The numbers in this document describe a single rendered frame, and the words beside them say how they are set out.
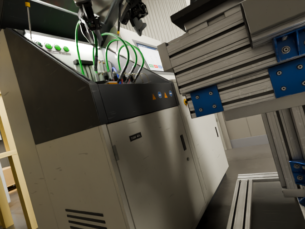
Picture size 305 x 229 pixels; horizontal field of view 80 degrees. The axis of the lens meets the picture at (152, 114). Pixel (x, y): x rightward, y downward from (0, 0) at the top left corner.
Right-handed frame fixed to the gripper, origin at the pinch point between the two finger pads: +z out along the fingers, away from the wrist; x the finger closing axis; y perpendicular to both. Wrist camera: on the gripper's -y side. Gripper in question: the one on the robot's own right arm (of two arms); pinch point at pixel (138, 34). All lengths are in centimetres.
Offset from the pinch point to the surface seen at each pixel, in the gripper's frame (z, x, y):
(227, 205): 121, 45, 5
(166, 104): 40.1, 13.8, -2.7
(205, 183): 101, 36, -2
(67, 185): 66, -39, -39
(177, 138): 62, 15, -3
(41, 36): -21, -22, -54
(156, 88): 30.0, 7.3, -2.7
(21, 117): 25, -39, -68
